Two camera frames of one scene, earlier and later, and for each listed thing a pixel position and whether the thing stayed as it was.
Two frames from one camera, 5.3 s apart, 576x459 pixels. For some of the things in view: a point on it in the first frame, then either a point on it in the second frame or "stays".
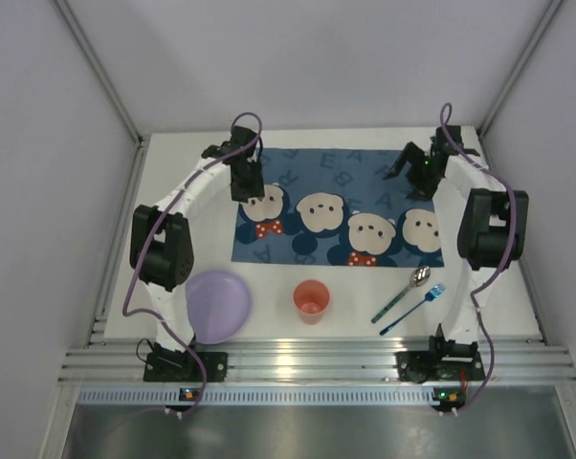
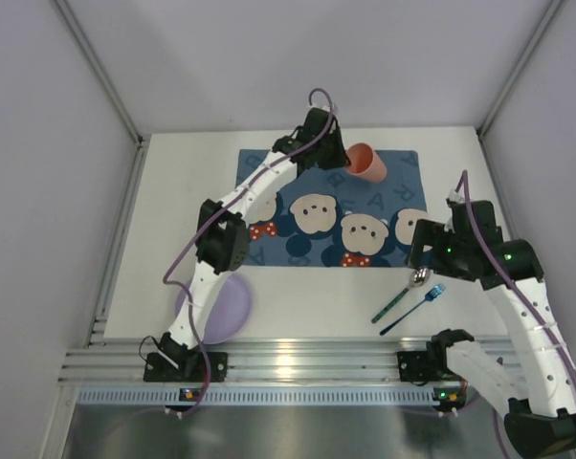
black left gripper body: [247, 182] -> [336, 147]
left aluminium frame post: [110, 83] stays
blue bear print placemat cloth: [334, 207] stays
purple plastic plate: [218, 305] stays
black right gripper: [413, 163] -> [422, 243]
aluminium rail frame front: [314, 361] stays
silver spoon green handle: [419, 276] stays
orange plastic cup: [311, 297] -> [365, 163]
